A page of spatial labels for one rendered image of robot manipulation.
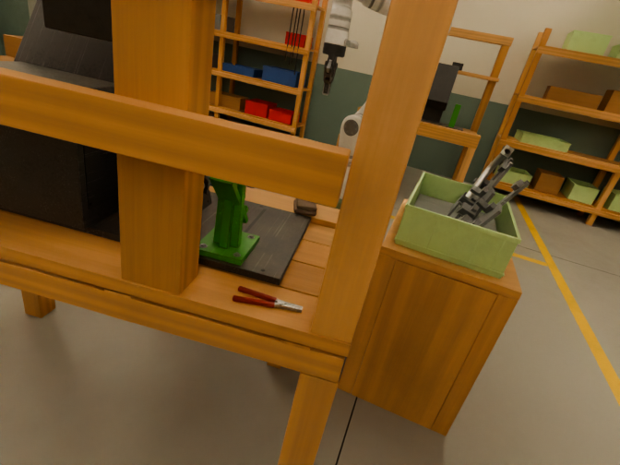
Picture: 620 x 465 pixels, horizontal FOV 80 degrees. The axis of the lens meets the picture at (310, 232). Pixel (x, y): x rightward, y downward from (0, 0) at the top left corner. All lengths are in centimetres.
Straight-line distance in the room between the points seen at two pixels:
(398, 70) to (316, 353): 58
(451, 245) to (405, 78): 97
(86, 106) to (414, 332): 136
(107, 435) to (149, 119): 131
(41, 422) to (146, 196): 122
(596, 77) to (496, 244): 532
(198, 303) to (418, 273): 91
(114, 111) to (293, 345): 57
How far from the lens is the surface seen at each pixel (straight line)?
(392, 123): 63
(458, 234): 149
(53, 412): 186
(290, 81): 633
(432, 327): 161
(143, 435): 172
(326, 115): 675
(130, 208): 83
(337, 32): 134
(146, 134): 70
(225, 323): 87
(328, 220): 129
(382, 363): 177
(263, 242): 107
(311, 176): 60
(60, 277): 104
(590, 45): 606
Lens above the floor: 141
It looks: 26 degrees down
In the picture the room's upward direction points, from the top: 12 degrees clockwise
